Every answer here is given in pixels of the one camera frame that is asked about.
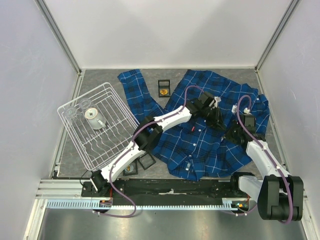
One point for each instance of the light blue cable duct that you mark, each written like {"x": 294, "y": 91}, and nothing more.
{"x": 95, "y": 204}

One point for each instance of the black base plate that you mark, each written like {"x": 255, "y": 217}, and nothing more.
{"x": 214, "y": 188}

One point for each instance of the blue plaid shirt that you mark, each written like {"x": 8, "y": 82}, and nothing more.
{"x": 193, "y": 150}

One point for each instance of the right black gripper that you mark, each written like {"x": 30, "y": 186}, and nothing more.
{"x": 228, "y": 137}

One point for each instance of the white wire dish rack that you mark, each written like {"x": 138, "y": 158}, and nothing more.
{"x": 97, "y": 148}

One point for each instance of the orange round brooch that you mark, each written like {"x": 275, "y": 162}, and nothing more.
{"x": 163, "y": 92}

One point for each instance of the clear glass left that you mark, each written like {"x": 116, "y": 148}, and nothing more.
{"x": 72, "y": 115}

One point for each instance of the black frame at back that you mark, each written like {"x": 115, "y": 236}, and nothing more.
{"x": 164, "y": 84}

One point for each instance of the right aluminium frame post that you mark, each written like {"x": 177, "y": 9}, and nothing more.
{"x": 293, "y": 4}

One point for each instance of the clear glass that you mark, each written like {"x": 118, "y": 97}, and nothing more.
{"x": 86, "y": 104}
{"x": 72, "y": 115}

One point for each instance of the aluminium frame post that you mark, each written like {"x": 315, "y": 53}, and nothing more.
{"x": 293, "y": 4}
{"x": 43, "y": 7}

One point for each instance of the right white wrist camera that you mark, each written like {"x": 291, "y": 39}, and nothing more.
{"x": 246, "y": 111}

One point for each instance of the light blue round brooch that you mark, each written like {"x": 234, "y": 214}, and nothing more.
{"x": 129, "y": 169}

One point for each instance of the left aluminium frame post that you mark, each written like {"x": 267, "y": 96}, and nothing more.
{"x": 43, "y": 7}

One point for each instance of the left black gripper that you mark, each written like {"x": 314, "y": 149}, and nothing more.
{"x": 217, "y": 118}

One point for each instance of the black frame front middle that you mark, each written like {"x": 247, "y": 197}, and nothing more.
{"x": 146, "y": 161}

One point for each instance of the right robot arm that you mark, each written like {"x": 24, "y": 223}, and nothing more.
{"x": 278, "y": 195}

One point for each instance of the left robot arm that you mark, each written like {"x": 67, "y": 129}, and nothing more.
{"x": 147, "y": 135}

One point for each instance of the clear glass right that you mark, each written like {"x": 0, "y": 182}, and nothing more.
{"x": 86, "y": 104}

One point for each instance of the white ceramic mug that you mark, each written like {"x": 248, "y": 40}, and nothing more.
{"x": 95, "y": 119}

